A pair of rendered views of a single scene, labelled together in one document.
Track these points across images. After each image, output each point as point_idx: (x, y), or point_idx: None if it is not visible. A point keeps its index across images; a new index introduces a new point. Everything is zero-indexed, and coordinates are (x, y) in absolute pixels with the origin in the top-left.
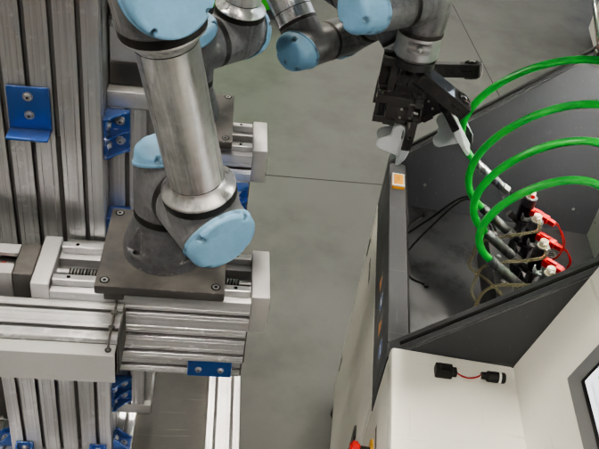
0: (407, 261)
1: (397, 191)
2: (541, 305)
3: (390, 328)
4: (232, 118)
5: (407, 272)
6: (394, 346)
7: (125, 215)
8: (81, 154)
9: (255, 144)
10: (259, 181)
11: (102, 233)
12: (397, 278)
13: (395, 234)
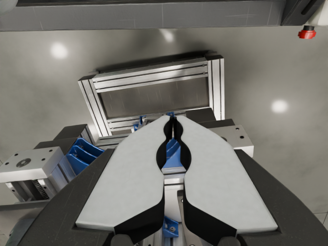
0: (140, 2)
1: (1, 20)
2: None
3: (261, 23)
4: (25, 209)
5: (160, 1)
6: (297, 19)
7: (194, 244)
8: None
9: (36, 177)
10: (60, 150)
11: (182, 228)
12: (176, 15)
13: (95, 21)
